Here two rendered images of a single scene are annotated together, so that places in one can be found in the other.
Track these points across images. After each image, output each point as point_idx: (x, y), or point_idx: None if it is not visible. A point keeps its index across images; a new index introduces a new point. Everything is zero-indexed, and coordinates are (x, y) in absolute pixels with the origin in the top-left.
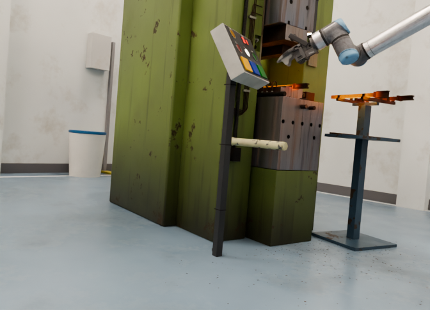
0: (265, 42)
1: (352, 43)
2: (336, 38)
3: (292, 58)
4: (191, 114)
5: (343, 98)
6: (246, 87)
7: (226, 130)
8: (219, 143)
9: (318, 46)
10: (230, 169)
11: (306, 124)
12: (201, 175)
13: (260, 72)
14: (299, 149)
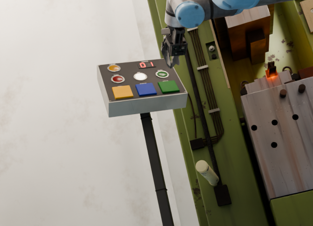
0: (230, 43)
1: None
2: (170, 3)
3: None
4: None
5: None
6: (212, 106)
7: (152, 173)
8: (200, 188)
9: (172, 25)
10: (227, 217)
11: (306, 115)
12: None
13: (160, 89)
14: (306, 156)
